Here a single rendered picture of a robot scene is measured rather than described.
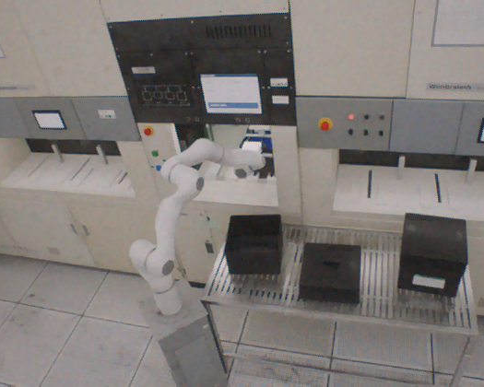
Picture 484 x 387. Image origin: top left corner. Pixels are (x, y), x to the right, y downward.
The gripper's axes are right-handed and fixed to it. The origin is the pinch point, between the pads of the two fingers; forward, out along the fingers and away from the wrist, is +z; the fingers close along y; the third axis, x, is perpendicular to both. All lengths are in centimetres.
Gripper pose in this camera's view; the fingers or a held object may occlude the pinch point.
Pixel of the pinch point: (255, 139)
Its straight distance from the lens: 249.1
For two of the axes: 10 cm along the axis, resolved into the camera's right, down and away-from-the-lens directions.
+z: 2.6, -6.3, 7.3
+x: -1.2, -7.7, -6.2
